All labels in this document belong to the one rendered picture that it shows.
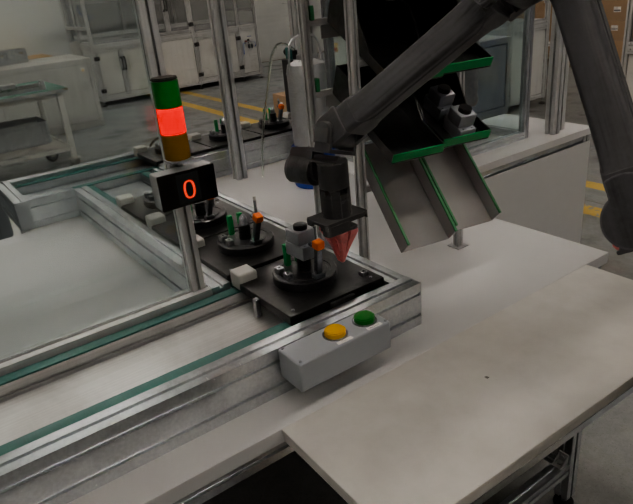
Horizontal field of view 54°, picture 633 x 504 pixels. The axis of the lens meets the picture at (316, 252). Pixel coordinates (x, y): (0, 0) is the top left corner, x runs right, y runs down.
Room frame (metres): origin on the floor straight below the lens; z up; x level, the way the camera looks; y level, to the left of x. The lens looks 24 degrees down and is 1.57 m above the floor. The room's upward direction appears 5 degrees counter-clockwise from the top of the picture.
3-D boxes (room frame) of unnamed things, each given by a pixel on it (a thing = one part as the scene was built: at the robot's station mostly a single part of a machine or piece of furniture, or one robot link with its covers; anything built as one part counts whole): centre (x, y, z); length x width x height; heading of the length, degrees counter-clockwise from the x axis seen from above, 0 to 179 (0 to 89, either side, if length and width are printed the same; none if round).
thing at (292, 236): (1.21, 0.03, 1.06); 0.08 x 0.04 x 0.07; 36
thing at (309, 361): (0.97, -0.02, 0.93); 0.21 x 0.07 x 0.06; 124
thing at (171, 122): (1.19, 0.25, 1.33); 0.05 x 0.05 x 0.05
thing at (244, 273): (1.22, 0.16, 0.97); 0.05 x 0.05 x 0.04; 34
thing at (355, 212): (1.09, -0.05, 1.17); 0.10 x 0.07 x 0.07; 124
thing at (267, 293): (1.20, 0.03, 0.96); 0.24 x 0.24 x 0.02; 34
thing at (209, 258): (1.41, 0.17, 1.01); 0.24 x 0.24 x 0.13; 34
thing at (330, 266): (1.20, 0.03, 0.98); 0.14 x 0.14 x 0.02
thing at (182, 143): (1.19, 0.25, 1.28); 0.05 x 0.05 x 0.05
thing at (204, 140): (2.60, 0.34, 1.01); 0.24 x 0.24 x 0.13; 34
